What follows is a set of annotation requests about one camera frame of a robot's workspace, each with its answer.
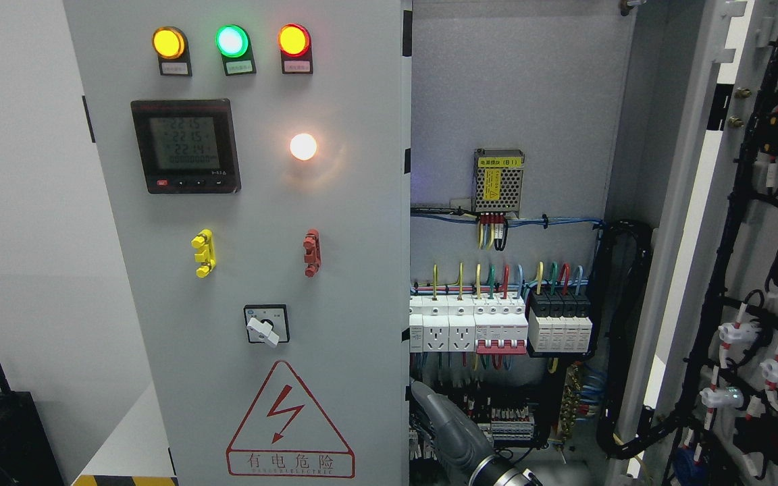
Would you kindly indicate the white socket breaker row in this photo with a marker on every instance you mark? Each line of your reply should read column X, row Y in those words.
column 442, row 324

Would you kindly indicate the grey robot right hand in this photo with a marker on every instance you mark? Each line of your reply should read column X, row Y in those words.
column 457, row 440

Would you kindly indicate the black box at left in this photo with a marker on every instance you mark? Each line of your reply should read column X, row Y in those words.
column 26, row 458

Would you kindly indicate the red terminal post block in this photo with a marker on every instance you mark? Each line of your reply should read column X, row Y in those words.
column 312, row 247

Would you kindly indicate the red indicator lamp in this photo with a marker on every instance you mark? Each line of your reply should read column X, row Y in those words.
column 295, row 45

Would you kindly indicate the grey cabinet door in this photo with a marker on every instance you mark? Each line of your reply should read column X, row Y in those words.
column 694, row 340
column 346, row 322

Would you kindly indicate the green indicator lamp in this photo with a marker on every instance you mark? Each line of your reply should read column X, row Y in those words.
column 234, row 45

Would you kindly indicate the red handle circuit breaker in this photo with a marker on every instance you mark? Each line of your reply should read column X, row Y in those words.
column 500, row 326

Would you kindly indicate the relay terminal row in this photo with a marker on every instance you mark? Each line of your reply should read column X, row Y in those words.
column 505, row 420

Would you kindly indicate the white glowing indicator lamp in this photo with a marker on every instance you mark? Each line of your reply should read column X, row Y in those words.
column 303, row 146

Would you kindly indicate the brass ground bar right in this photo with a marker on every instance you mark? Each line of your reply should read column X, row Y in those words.
column 569, row 403

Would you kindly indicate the white rotary selector switch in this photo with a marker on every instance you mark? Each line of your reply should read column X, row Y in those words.
column 267, row 324

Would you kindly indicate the yellow terminal post block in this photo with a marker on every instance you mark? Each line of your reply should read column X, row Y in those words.
column 204, row 253

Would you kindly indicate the black white surge protector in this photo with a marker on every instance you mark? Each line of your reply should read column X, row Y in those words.
column 559, row 323

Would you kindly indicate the red electric warning sticker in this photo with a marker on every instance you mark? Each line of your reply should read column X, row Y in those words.
column 286, row 433

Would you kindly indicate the yellow indicator lamp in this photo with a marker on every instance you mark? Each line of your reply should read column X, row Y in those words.
column 171, row 47

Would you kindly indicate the black digital power meter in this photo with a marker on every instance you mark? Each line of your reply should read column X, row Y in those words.
column 187, row 147

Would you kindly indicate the metal mesh power supply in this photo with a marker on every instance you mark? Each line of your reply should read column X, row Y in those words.
column 498, row 180

